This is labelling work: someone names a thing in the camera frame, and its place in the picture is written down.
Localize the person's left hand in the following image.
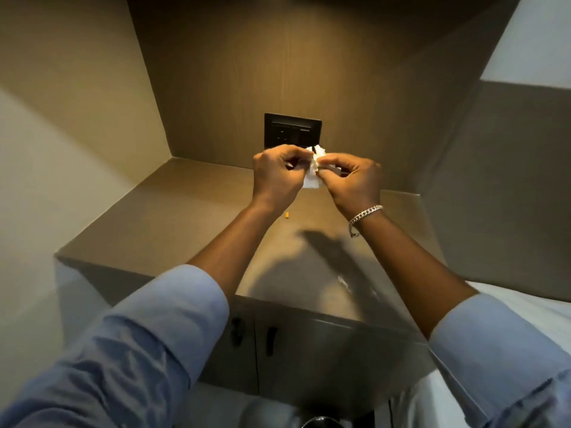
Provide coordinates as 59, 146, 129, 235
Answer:
252, 144, 315, 204

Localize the person's right hand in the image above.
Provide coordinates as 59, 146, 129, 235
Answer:
316, 153, 385, 220

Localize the white tissue paper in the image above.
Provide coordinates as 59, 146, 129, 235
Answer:
302, 145, 328, 189

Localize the person's right forearm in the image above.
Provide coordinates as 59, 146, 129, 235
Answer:
350, 208, 571, 428

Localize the person's left forearm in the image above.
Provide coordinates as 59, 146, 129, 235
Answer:
0, 198, 293, 428

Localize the brown cabinet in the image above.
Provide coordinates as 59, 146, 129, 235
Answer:
54, 157, 448, 419

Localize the white bed sheet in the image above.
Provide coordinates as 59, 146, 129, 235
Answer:
393, 281, 571, 428

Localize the dark round object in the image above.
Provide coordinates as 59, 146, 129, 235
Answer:
302, 416, 344, 428

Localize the black wall socket panel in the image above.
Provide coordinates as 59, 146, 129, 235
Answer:
264, 113, 323, 151

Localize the silver chain bracelet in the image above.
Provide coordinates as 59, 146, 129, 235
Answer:
348, 205, 384, 239

